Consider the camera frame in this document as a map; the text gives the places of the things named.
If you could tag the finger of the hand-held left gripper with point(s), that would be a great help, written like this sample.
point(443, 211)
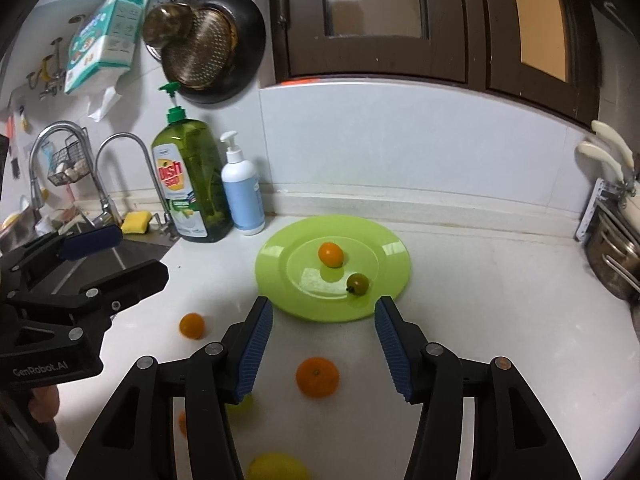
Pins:
point(135, 280)
point(95, 241)

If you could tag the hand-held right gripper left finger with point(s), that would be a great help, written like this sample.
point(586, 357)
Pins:
point(252, 350)

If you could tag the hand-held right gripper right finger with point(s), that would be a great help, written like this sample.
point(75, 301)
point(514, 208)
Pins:
point(392, 350)

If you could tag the small orange kumquat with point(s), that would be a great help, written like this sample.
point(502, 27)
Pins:
point(192, 325)

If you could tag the mandarin orange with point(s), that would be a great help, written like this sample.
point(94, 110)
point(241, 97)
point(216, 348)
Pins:
point(317, 376)

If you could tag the small green tomato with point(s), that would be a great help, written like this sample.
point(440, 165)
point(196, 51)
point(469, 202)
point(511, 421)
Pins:
point(358, 284)

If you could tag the green plate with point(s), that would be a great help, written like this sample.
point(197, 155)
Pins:
point(390, 255)

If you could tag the small orange tangerine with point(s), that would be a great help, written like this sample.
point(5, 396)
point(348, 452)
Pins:
point(330, 254)

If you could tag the yellow-green round fruit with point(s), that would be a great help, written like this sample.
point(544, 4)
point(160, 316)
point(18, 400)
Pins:
point(277, 467)

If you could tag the person's left hand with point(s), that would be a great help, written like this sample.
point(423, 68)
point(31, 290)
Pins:
point(47, 405)

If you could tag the steel sink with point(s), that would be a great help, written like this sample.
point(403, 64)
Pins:
point(135, 251)

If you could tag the yellow sponge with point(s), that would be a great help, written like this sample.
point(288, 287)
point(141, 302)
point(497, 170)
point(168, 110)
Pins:
point(136, 222)

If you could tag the chrome gooseneck faucet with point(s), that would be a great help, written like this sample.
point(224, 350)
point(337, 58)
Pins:
point(62, 125)
point(124, 135)

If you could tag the green dish soap bottle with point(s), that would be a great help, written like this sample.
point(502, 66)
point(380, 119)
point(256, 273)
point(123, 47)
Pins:
point(195, 185)

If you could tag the white and blue pump bottle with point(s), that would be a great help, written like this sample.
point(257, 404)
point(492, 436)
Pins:
point(242, 200)

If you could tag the printed tissue package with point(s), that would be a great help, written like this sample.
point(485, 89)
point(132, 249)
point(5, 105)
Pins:
point(100, 40)

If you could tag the brass colander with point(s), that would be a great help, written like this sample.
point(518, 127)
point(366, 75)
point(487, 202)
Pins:
point(200, 50)

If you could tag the small brass pot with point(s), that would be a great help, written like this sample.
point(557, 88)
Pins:
point(165, 22)

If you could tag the steel pot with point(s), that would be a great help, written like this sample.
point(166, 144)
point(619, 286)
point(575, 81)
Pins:
point(607, 255)

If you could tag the steel knife rack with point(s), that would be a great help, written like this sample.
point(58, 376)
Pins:
point(592, 210)

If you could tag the black frying pan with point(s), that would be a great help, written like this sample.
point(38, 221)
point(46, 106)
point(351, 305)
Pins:
point(247, 35)

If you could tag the dark wooden cabinet door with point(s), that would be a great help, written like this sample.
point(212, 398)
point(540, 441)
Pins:
point(500, 35)
point(450, 20)

